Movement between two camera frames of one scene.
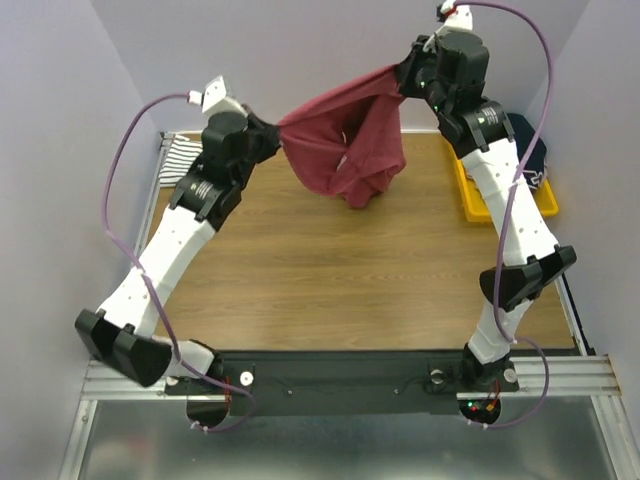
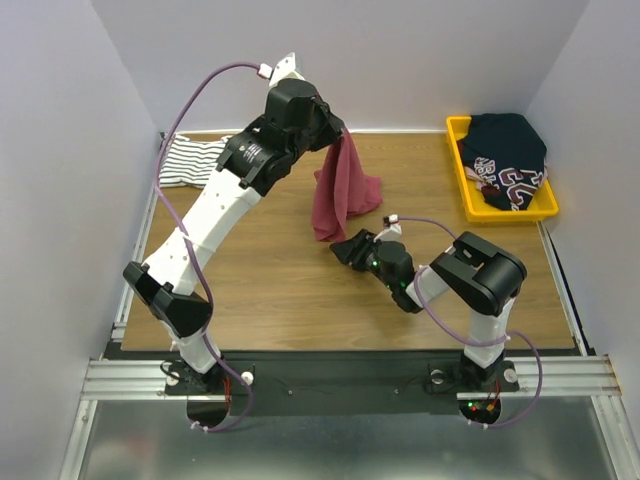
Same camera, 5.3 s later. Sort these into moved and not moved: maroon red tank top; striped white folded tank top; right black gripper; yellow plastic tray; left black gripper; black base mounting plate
Moved: right black gripper; left black gripper; maroon red tank top
Not moved: black base mounting plate; striped white folded tank top; yellow plastic tray
